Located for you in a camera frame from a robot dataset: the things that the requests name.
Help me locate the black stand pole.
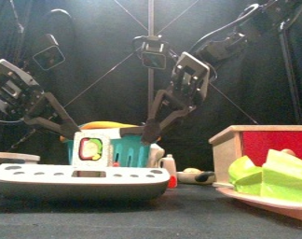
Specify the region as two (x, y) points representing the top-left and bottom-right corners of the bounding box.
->
(278, 20), (302, 125)

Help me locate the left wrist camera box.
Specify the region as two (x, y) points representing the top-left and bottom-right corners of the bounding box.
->
(31, 33), (66, 72)

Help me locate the pink plate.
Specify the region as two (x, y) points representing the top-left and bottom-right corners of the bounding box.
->
(216, 184), (302, 222)

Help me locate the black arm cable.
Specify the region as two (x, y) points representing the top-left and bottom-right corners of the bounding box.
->
(188, 3), (263, 54)

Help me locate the teal plastic basket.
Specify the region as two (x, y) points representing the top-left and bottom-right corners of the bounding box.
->
(64, 126), (154, 169)

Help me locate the white bottle with red cap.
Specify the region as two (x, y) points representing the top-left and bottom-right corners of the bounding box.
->
(159, 153), (179, 190)

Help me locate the overhead camera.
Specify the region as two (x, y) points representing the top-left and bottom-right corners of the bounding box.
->
(132, 35), (172, 71)

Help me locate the white toy mug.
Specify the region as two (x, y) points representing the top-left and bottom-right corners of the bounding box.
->
(146, 143), (167, 169)

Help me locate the white toy sushi roll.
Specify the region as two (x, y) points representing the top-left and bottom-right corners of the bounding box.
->
(71, 128), (123, 168)

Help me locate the vertical metal frame pole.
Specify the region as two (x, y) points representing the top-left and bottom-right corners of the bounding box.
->
(147, 0), (156, 120)

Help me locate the wooden box with red panel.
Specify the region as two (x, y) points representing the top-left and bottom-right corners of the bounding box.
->
(207, 124), (302, 189)

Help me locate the white and black toy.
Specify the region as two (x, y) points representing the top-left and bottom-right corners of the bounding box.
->
(176, 167), (216, 186)

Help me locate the yellow toy banana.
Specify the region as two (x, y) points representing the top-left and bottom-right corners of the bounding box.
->
(79, 120), (138, 131)

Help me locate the grey toy knife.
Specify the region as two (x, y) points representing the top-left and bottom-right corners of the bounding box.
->
(118, 125), (146, 138)

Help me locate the round white plate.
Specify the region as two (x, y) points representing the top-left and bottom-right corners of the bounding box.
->
(0, 151), (42, 165)

